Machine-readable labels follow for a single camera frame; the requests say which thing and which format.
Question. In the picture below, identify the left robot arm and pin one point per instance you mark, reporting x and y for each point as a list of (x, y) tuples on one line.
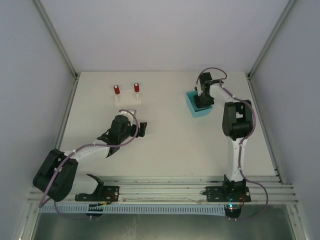
[(60, 173)]

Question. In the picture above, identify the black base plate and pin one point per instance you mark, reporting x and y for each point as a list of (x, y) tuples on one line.
[(215, 194), (104, 194)]

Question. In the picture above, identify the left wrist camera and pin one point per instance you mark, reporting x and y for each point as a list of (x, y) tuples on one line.
[(131, 111)]

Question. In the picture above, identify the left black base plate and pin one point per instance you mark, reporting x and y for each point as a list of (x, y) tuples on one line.
[(104, 194)]

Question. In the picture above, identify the grey slotted cable duct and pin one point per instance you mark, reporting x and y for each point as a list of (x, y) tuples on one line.
[(162, 209)]

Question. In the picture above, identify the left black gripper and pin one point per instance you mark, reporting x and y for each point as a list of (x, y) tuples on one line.
[(139, 129)]

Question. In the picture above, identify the right frame post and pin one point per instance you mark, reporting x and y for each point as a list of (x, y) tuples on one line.
[(272, 36)]

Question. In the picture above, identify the white four-peg fixture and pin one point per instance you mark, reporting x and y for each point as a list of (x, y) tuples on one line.
[(128, 97)]

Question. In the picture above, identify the left frame post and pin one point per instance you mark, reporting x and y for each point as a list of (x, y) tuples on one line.
[(40, 8)]

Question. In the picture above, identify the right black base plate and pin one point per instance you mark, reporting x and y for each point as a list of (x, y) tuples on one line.
[(215, 194)]

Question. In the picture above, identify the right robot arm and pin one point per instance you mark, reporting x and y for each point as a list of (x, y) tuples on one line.
[(182, 144)]

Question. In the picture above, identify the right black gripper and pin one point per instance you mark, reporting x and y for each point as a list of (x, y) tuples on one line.
[(203, 100)]

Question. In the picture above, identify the red large spring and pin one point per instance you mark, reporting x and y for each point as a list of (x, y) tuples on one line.
[(137, 87), (116, 89)]

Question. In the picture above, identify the frame post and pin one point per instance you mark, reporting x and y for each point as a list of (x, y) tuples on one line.
[(272, 36), (40, 8)]

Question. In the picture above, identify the teal plastic bin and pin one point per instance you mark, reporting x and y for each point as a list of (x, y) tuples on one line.
[(196, 112)]

